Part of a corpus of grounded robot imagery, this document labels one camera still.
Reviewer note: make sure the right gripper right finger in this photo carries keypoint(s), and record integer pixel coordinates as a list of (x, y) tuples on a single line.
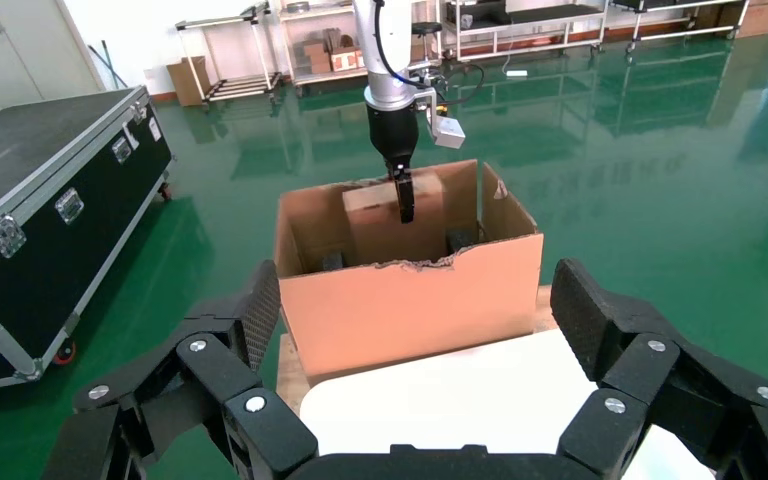
[(649, 361)]

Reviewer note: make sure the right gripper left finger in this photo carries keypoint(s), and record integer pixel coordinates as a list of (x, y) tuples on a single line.
[(225, 371)]

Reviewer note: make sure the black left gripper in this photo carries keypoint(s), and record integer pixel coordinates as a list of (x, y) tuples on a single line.
[(394, 136)]

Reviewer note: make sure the small plain cardboard box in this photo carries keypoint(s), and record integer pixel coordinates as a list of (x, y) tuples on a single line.
[(371, 225)]

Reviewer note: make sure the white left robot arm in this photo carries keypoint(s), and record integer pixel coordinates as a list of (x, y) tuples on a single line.
[(365, 40)]

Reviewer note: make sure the big open cardboard box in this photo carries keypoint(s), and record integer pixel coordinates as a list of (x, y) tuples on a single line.
[(410, 311)]

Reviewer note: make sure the carton with red print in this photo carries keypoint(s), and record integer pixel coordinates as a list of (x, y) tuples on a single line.
[(345, 60)]

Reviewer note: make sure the small brown carton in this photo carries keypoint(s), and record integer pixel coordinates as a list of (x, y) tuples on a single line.
[(321, 65), (315, 48)]

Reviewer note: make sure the white power strip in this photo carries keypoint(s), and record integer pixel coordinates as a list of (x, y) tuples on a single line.
[(516, 73)]

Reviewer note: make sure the black round stool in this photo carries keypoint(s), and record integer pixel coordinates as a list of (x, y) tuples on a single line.
[(427, 28)]

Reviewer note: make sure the long metal workbench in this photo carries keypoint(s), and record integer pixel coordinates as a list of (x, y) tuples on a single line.
[(530, 45)]

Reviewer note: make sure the low metal tube rack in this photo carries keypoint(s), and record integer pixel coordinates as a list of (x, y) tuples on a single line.
[(238, 85)]

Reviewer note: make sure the black equipment on workbench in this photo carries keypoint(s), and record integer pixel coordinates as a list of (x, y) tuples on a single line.
[(490, 10)]

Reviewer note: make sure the metal shelf unit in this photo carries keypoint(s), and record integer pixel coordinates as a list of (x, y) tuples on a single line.
[(304, 13)]

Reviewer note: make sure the black aluminium-edged flight case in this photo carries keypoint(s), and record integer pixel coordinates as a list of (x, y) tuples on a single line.
[(26, 265)]

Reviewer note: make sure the grey double door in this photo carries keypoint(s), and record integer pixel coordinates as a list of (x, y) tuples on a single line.
[(20, 46)]

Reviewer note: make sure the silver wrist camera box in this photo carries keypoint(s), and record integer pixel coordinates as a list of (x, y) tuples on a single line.
[(449, 132)]

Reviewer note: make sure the brown carton by wall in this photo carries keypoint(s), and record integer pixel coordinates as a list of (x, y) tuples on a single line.
[(188, 83)]

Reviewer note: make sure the metal tube frame rack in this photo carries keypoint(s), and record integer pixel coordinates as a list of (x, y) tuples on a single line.
[(682, 32)]

